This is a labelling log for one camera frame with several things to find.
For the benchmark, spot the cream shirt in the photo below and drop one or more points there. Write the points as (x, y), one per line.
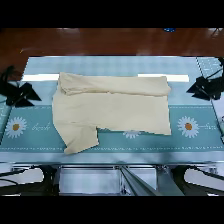
(113, 110)

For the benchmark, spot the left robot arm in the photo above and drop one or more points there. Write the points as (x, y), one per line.
(20, 95)

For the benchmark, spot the silver frame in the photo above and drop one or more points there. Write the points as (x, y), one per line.
(140, 181)

